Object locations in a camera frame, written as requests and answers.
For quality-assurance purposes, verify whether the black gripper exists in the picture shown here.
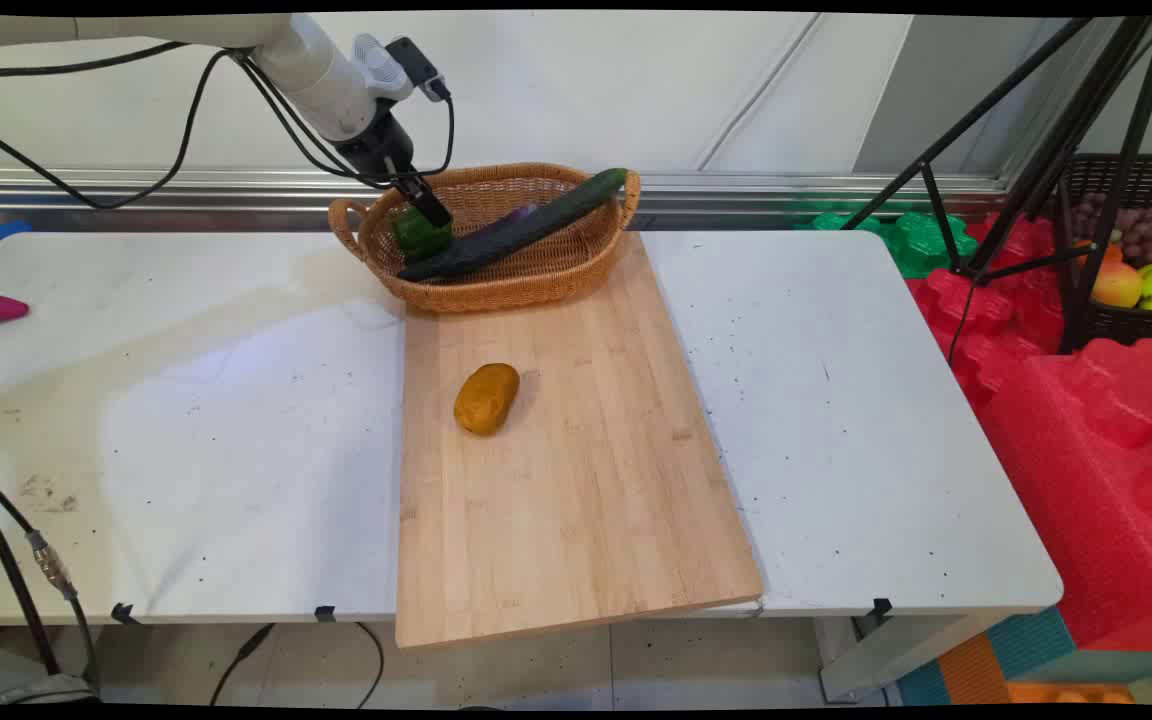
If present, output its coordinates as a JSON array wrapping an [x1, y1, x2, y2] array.
[[334, 108, 454, 230]]

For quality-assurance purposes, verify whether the green bell pepper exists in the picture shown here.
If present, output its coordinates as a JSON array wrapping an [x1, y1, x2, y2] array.
[[392, 205, 455, 264]]

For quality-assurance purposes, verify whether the brown potato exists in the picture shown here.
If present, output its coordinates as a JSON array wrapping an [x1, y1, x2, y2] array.
[[453, 362, 522, 437]]

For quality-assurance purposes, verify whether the purple eggplant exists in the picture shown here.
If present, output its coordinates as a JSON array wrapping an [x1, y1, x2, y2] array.
[[476, 203, 541, 239]]

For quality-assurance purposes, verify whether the long dark green cucumber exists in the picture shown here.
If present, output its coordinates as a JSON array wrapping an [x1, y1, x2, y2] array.
[[397, 168, 630, 284]]

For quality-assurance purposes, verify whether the woven wicker basket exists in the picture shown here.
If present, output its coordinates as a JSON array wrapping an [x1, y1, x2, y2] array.
[[327, 162, 642, 315]]

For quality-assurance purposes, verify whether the wooden cutting board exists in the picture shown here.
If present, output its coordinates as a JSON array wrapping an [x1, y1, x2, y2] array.
[[394, 230, 765, 652]]

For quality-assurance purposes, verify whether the green foam mat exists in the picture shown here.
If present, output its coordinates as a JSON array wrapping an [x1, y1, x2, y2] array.
[[794, 203, 981, 280]]

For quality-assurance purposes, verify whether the small red foam mat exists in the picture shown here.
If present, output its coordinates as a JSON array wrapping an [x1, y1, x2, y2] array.
[[904, 212, 1075, 403]]

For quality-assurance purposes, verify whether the grey black device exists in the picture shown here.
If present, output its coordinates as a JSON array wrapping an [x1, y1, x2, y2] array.
[[0, 674, 103, 707]]

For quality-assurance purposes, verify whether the white table leg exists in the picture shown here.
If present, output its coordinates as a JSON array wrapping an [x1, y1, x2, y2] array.
[[814, 611, 999, 703]]

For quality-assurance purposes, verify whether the black tripod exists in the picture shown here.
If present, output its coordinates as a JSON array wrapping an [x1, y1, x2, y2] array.
[[840, 15, 1152, 357]]

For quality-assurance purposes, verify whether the orange yellow peach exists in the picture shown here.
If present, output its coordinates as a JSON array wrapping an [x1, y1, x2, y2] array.
[[1092, 261, 1145, 310]]

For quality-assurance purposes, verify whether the black plastic fruit crate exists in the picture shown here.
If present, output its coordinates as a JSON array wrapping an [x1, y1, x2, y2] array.
[[1054, 152, 1152, 352]]

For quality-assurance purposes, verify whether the large red foam mat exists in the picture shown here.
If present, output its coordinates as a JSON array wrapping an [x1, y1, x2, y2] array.
[[974, 337, 1152, 653]]

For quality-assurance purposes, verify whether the purple grape bunch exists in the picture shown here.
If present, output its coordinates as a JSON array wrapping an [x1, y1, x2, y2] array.
[[1074, 193, 1152, 267]]

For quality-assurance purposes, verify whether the teal and orange floor mat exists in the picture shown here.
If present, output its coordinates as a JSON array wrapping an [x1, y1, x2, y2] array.
[[894, 604, 1152, 707]]

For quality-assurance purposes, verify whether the black camera cable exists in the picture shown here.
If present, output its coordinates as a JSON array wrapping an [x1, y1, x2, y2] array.
[[412, 86, 458, 182]]

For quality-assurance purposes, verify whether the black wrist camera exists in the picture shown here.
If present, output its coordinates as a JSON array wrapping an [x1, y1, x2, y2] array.
[[385, 37, 453, 103]]

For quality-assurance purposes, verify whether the white ribbed camera mount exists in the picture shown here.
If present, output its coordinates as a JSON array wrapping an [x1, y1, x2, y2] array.
[[351, 32, 415, 103]]

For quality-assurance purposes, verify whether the black gripper cable bundle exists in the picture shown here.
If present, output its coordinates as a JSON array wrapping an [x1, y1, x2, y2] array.
[[232, 52, 399, 192]]

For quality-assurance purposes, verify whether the long black arm cable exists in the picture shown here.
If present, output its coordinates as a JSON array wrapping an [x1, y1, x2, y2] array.
[[0, 42, 229, 212]]

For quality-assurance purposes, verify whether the aluminium wall rail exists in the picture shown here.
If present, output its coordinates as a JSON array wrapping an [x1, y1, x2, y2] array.
[[0, 166, 1015, 235]]

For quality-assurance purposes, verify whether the thin black floor cable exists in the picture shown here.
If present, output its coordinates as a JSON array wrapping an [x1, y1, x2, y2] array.
[[209, 621, 386, 710]]

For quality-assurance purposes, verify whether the thick black cable with connector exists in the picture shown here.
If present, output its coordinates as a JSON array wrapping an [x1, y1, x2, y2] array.
[[0, 454, 103, 693]]

